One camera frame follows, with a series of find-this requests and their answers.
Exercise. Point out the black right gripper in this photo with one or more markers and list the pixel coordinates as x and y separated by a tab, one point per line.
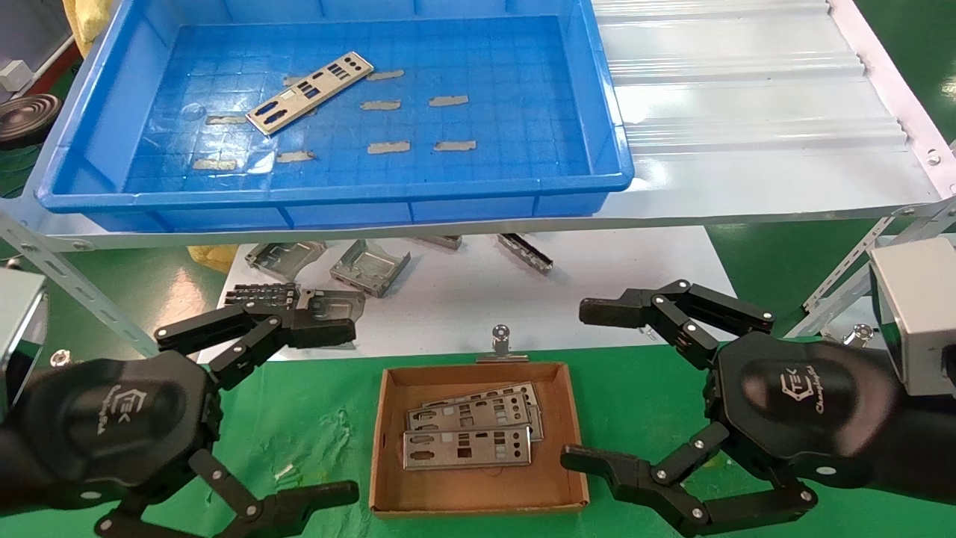
799	403

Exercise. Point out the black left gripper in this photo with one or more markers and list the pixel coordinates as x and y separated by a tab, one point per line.
112	426

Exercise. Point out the brown cardboard box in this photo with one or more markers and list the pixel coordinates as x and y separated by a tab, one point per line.
478	489

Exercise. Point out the blue plastic tray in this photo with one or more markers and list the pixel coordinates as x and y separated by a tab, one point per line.
485	172

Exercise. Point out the small white box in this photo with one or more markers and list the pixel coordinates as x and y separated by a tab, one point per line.
13	75

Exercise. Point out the green table cloth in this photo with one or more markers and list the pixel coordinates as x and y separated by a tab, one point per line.
635	396

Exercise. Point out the yellow plastic bag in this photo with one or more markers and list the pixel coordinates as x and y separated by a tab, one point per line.
89	22
213	258

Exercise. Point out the white corrugated metal shelf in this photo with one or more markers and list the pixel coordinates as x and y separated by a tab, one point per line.
747	112

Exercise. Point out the black round disc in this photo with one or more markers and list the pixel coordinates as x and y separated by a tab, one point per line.
26	119

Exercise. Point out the silver sheet metal bracket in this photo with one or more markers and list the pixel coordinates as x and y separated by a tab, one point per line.
340	300
370	269
287	261

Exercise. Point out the narrow silver metal bracket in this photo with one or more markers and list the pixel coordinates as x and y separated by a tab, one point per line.
526	252
444	241

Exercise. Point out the white perforated shelf post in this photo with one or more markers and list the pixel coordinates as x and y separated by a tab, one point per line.
851	258
52	265

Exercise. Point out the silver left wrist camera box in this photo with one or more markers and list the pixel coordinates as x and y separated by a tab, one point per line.
19	329

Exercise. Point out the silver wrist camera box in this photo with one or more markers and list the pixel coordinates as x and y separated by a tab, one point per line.
19	329
919	314

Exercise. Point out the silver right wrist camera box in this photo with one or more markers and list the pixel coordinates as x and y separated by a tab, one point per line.
919	314

